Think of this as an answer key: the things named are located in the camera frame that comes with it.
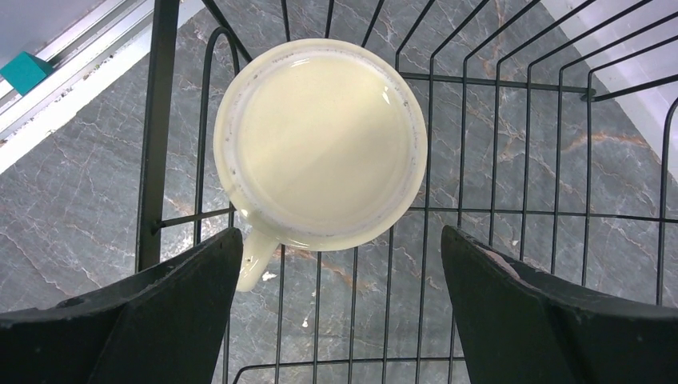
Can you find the aluminium rail frame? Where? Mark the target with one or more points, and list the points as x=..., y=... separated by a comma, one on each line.
x=88, y=57

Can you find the cream mug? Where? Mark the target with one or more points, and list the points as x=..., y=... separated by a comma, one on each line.
x=320, y=145

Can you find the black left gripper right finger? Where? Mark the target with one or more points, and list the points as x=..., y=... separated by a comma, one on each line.
x=518, y=324

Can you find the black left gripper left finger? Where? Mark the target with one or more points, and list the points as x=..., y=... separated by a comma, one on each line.
x=162, y=325

